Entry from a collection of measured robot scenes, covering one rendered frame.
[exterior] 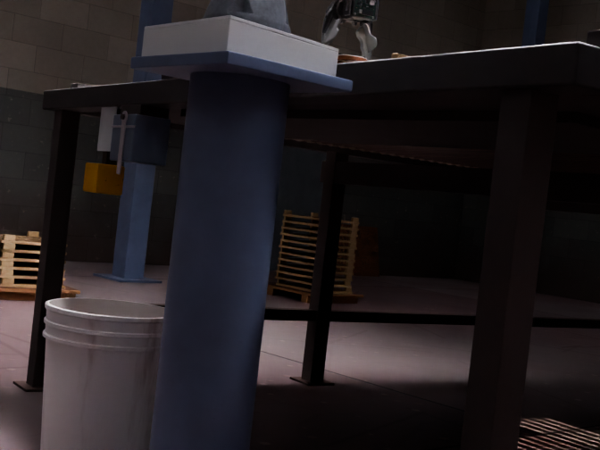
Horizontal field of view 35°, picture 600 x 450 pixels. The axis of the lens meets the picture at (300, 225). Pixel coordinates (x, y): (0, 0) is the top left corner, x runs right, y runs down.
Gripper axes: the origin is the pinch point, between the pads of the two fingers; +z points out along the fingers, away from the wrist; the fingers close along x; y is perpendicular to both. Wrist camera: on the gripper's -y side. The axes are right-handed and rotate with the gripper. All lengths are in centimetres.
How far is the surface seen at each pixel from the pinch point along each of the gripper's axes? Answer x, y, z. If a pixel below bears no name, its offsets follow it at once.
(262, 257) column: -34, 48, 43
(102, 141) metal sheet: -38, -66, 22
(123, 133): -37, -46, 21
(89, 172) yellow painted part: -41, -66, 31
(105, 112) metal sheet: -38, -66, 15
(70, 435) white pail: -50, -10, 88
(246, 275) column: -37, 49, 46
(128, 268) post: 66, -440, 89
